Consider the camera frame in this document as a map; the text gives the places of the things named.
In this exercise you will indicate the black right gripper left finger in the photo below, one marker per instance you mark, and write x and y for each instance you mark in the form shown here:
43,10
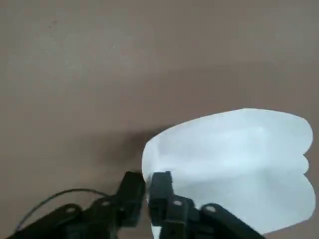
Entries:
99,216

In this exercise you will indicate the white paper snack box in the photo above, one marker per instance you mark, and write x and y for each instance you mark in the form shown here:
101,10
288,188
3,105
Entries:
224,161

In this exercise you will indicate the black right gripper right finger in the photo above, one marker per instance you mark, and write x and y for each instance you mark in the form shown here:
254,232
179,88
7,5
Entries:
179,216

